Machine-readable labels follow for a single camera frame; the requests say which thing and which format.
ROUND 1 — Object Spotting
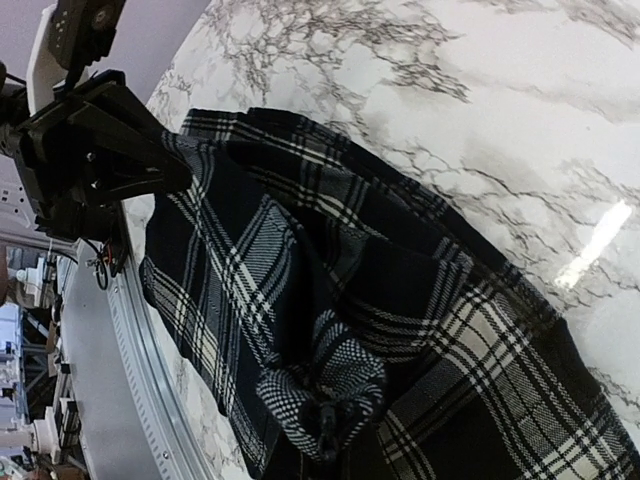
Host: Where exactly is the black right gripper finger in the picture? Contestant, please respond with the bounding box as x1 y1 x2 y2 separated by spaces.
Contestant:
14 70 192 210

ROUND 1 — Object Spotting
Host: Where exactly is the black white plaid skirt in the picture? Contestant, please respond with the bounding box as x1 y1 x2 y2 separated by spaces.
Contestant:
139 108 639 479

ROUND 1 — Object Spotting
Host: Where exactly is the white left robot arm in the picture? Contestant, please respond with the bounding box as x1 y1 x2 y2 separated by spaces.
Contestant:
1 1 191 213

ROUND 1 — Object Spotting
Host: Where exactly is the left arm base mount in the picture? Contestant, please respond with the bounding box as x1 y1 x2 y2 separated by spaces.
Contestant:
35 199 130 291

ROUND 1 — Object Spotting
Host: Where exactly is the aluminium front frame rail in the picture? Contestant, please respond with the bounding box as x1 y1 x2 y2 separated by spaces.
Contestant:
61 196 217 479

